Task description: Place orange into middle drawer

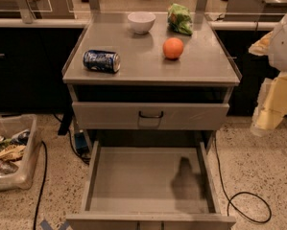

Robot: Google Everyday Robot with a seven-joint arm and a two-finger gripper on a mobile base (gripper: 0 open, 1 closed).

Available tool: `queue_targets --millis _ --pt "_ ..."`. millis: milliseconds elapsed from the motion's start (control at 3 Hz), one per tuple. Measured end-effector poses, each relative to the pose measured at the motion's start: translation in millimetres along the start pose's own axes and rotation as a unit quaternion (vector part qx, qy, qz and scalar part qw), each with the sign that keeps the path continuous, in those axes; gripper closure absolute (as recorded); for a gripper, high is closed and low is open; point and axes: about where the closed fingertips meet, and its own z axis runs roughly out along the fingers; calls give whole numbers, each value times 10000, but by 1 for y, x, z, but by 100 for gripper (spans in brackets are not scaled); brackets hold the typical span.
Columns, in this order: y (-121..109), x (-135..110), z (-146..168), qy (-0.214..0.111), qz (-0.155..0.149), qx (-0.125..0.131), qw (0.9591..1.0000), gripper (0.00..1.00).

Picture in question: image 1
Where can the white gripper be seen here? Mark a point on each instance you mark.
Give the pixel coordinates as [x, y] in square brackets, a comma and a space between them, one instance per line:
[284, 47]

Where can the orange fruit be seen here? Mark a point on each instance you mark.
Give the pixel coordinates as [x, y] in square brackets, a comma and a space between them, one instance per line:
[172, 48]

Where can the grey drawer cabinet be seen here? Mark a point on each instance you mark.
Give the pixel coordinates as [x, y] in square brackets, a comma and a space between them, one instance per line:
[203, 74]

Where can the open middle drawer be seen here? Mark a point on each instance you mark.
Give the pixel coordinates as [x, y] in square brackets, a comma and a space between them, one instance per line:
[132, 188]

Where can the closed top drawer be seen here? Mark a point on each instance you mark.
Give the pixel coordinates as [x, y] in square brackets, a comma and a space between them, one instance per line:
[167, 116]

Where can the green chip bag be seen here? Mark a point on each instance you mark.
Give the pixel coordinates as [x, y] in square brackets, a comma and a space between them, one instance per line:
[179, 19]

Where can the white bowl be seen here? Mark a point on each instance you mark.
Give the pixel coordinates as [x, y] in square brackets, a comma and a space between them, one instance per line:
[141, 21]

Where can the blue soda can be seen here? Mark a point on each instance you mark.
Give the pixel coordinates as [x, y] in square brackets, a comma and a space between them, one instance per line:
[101, 61]

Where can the blue power adapter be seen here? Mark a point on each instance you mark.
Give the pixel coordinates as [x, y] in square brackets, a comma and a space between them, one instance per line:
[80, 143]

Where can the clear plastic trash bin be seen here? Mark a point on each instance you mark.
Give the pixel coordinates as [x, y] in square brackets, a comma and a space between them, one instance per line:
[19, 148]

